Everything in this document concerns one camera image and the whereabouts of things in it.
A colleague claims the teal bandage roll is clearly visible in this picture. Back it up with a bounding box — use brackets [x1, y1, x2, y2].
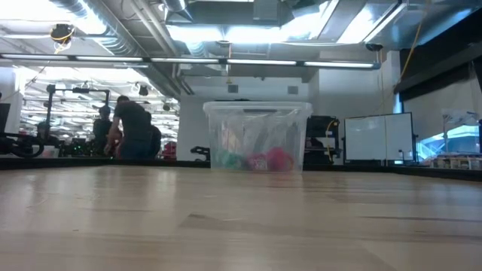
[220, 149, 244, 171]

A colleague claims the pink bandage roll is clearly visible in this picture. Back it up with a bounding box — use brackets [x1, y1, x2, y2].
[246, 152, 269, 171]

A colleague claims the red bandage roll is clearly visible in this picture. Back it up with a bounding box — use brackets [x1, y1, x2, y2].
[267, 147, 294, 172]

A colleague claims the clear plastic storage box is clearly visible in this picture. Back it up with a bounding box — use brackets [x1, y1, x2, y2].
[203, 100, 313, 174]

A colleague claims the black equipment cart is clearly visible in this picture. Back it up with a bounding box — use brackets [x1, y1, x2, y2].
[304, 115, 342, 165]

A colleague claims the person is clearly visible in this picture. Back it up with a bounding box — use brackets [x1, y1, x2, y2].
[93, 105, 114, 155]
[108, 95, 154, 160]
[150, 123, 163, 158]

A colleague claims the overhead LED light bar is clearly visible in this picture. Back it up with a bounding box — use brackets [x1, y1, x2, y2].
[0, 53, 381, 71]

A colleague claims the white rolling whiteboard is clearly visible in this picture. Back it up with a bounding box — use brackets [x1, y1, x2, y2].
[344, 111, 415, 163]

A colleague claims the white plastic bin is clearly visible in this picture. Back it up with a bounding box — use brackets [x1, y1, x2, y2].
[40, 145, 61, 159]

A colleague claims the black curved equipment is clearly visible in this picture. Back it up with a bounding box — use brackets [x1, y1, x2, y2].
[0, 131, 45, 158]

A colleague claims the shelf of small items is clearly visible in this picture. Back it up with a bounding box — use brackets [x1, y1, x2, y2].
[429, 152, 482, 171]

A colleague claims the black background gantry frame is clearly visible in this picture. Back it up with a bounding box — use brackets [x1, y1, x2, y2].
[44, 84, 111, 157]

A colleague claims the yellow cable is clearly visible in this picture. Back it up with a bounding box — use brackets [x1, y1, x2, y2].
[398, 0, 431, 83]

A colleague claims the ceiling cable reel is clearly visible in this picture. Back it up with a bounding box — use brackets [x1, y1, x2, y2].
[50, 23, 75, 53]

